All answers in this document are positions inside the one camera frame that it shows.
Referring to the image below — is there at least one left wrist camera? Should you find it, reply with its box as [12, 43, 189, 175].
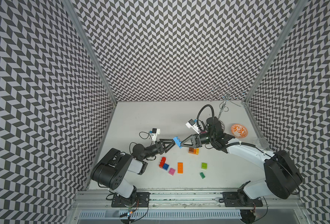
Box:
[149, 128, 161, 142]

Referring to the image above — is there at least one silver metal jewelry stand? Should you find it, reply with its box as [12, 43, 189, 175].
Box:
[206, 84, 244, 130]

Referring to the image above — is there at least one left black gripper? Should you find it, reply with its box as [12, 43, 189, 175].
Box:
[142, 139, 175, 160]

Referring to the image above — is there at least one white ribbed cable duct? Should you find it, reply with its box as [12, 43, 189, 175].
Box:
[79, 210, 242, 220]

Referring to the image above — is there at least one lime green lego brick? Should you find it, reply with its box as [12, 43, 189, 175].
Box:
[201, 162, 208, 170]

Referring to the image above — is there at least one brown lego brick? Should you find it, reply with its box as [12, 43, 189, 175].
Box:
[188, 148, 195, 154]

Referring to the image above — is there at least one orange patterned small plate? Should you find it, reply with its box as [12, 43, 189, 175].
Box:
[231, 124, 249, 139]

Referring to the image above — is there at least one light blue lego plate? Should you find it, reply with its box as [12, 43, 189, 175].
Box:
[173, 136, 182, 148]

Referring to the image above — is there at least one orange long lego brick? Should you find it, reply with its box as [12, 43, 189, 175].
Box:
[178, 162, 183, 174]

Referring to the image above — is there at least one aluminium front rail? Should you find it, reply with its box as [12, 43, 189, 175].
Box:
[71, 188, 305, 211]

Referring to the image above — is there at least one blue small lego brick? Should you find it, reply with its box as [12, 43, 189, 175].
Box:
[162, 163, 169, 170]

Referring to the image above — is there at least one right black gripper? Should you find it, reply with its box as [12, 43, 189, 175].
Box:
[180, 132, 214, 148]

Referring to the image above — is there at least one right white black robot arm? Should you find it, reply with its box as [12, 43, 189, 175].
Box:
[174, 111, 303, 205]

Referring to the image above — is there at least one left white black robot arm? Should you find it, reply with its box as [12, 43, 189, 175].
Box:
[90, 139, 175, 199]

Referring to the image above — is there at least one pink lego brick near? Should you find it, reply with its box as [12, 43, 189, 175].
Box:
[168, 168, 176, 176]

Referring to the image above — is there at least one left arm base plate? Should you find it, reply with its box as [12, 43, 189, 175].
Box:
[111, 192, 151, 208]

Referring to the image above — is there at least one clear glass cup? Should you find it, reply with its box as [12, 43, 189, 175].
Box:
[254, 138, 270, 150]

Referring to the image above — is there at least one red stacked lego brick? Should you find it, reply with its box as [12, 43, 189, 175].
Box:
[159, 157, 166, 168]

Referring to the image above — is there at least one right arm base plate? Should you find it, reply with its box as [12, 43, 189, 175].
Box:
[220, 192, 264, 208]

